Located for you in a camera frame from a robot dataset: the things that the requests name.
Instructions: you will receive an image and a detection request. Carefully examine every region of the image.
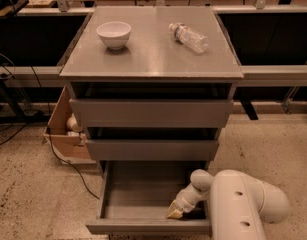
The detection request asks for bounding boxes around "white ceramic bowl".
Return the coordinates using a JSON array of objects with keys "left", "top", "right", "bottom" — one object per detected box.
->
[{"left": 96, "top": 21, "right": 132, "bottom": 50}]

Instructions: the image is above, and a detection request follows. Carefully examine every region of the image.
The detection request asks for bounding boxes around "grey drawer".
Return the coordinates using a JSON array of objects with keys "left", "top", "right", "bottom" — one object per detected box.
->
[
  {"left": 70, "top": 99, "right": 233, "bottom": 128},
  {"left": 86, "top": 140, "right": 219, "bottom": 161},
  {"left": 86, "top": 161, "right": 211, "bottom": 235}
]

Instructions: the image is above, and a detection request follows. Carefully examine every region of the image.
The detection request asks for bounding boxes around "clear plastic water bottle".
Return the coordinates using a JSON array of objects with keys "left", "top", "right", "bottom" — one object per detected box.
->
[{"left": 169, "top": 22, "right": 208, "bottom": 54}]

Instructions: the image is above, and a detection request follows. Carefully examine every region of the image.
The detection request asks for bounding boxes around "cardboard box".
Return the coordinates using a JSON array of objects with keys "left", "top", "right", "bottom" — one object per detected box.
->
[{"left": 44, "top": 87, "right": 94, "bottom": 164}]

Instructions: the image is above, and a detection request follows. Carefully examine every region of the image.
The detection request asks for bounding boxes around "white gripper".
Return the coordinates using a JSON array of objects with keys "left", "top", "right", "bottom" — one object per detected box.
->
[{"left": 167, "top": 184, "right": 208, "bottom": 219}]

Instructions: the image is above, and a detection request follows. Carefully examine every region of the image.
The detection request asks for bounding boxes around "grey bottom drawer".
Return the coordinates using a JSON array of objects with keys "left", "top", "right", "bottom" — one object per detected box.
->
[{"left": 86, "top": 161, "right": 211, "bottom": 235}]

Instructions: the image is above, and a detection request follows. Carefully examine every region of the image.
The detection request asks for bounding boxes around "grey drawer cabinet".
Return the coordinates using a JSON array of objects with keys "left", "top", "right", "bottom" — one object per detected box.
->
[{"left": 59, "top": 5, "right": 244, "bottom": 172}]

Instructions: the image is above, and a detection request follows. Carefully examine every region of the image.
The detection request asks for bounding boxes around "black floor cable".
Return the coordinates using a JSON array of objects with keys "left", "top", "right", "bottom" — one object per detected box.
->
[{"left": 46, "top": 126, "right": 101, "bottom": 200}]

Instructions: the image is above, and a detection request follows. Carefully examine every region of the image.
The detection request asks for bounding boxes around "white cup in box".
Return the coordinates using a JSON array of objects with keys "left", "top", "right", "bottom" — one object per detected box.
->
[{"left": 66, "top": 115, "right": 83, "bottom": 133}]

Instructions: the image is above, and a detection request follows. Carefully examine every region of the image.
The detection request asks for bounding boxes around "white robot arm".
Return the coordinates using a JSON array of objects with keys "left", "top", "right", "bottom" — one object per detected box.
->
[{"left": 167, "top": 169, "right": 291, "bottom": 240}]

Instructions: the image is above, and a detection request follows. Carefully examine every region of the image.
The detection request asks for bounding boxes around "grey middle drawer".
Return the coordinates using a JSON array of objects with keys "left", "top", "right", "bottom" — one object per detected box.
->
[{"left": 86, "top": 140, "right": 219, "bottom": 161}]

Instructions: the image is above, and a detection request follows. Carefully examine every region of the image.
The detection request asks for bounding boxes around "grey top drawer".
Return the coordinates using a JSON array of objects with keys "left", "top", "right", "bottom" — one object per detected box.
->
[{"left": 70, "top": 99, "right": 233, "bottom": 128}]

